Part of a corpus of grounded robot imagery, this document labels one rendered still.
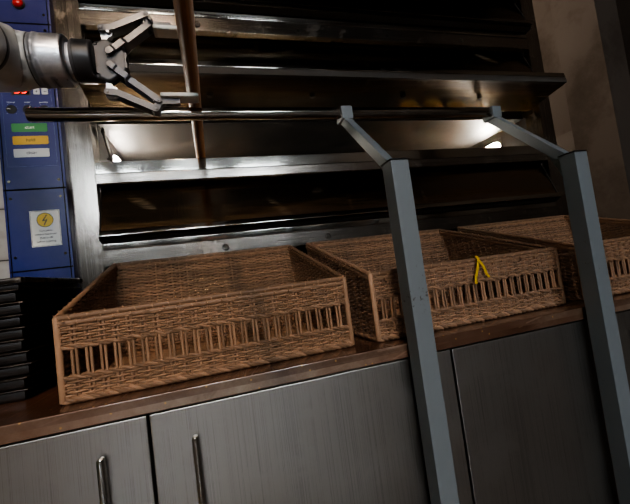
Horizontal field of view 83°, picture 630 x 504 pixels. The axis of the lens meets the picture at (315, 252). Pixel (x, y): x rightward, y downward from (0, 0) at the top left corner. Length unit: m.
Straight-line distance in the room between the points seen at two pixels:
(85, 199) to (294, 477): 0.98
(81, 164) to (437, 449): 1.23
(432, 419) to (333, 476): 0.22
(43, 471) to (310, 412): 0.43
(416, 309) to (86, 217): 1.00
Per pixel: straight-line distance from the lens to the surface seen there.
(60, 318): 0.76
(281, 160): 1.32
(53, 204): 1.30
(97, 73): 0.84
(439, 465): 0.82
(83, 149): 1.36
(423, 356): 0.75
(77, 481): 0.78
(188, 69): 0.83
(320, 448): 0.77
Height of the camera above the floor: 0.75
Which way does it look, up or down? 3 degrees up
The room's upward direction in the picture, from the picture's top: 8 degrees counter-clockwise
